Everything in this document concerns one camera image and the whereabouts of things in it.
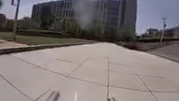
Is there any pale lamp pole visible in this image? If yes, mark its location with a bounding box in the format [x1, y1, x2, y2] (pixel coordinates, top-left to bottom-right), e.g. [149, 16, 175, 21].
[158, 16, 168, 44]

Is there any pale concrete slab pavement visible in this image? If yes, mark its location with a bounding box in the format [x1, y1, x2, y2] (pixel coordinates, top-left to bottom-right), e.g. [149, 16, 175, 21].
[0, 27, 179, 101]

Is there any concrete kerb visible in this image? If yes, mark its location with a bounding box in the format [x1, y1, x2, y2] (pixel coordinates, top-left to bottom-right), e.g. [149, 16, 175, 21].
[0, 28, 95, 76]

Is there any tall grey lamp pole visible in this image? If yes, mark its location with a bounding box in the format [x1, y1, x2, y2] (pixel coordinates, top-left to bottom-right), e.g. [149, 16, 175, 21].
[3, 0, 25, 42]

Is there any grass lawn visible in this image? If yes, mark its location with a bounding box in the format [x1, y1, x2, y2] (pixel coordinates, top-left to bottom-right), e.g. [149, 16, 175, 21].
[0, 27, 90, 53]

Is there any row of bushes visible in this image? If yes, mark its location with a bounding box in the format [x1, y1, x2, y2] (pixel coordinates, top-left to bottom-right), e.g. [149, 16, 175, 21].
[0, 13, 65, 43]

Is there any large curved grey building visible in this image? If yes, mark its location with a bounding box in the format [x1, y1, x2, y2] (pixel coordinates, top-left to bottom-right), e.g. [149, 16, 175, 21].
[29, 0, 141, 44]

